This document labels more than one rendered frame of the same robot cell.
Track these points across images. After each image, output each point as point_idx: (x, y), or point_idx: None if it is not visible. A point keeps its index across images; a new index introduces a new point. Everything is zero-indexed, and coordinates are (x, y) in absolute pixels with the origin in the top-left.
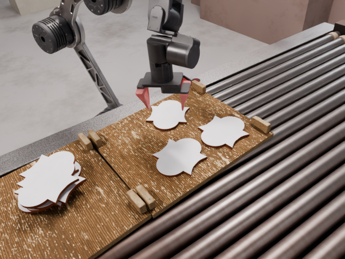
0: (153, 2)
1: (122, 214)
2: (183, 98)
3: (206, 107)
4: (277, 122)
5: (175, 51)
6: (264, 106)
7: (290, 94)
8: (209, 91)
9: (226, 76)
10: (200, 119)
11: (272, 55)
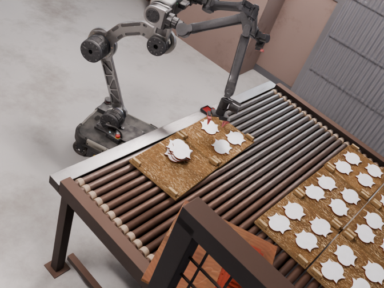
0: (227, 87)
1: (208, 165)
2: (226, 123)
3: (224, 125)
4: (254, 136)
5: (234, 107)
6: (248, 128)
7: (258, 124)
8: None
9: (227, 108)
10: (224, 131)
11: (247, 99)
